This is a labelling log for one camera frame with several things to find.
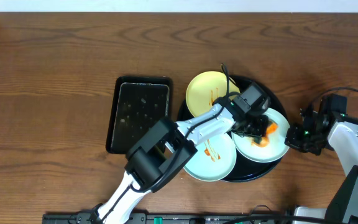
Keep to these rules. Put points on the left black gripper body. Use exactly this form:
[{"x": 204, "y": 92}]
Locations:
[{"x": 247, "y": 125}]

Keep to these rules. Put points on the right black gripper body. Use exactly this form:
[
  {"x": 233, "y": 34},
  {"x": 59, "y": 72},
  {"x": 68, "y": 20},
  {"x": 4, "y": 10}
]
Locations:
[{"x": 305, "y": 139}]

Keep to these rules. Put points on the orange green scrub sponge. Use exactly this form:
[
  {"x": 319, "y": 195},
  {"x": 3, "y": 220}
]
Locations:
[{"x": 264, "y": 140}]

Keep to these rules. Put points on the light blue plate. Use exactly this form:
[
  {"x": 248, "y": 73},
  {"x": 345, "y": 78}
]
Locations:
[
  {"x": 276, "y": 148},
  {"x": 214, "y": 160}
]

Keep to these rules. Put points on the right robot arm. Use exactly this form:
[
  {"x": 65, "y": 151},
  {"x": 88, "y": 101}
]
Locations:
[{"x": 339, "y": 133}]

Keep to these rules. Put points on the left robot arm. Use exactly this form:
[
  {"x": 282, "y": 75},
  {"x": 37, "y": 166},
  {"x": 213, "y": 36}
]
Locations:
[{"x": 164, "y": 150}]

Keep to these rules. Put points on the black round serving tray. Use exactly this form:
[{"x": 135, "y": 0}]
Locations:
[{"x": 245, "y": 169}]

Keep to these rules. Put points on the yellow dirty plate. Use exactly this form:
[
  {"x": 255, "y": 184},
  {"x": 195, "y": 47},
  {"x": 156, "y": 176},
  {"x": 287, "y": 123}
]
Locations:
[{"x": 203, "y": 90}]

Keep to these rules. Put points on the black rectangular water tray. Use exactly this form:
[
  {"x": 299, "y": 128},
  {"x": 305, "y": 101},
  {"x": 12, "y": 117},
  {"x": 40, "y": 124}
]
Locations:
[{"x": 138, "y": 103}]

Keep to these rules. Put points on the light blue plate front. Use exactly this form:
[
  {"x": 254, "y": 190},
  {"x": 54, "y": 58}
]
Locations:
[{"x": 214, "y": 160}]

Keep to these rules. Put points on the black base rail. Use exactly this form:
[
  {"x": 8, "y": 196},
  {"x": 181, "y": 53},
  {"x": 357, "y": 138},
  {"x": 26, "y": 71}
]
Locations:
[{"x": 140, "y": 218}]

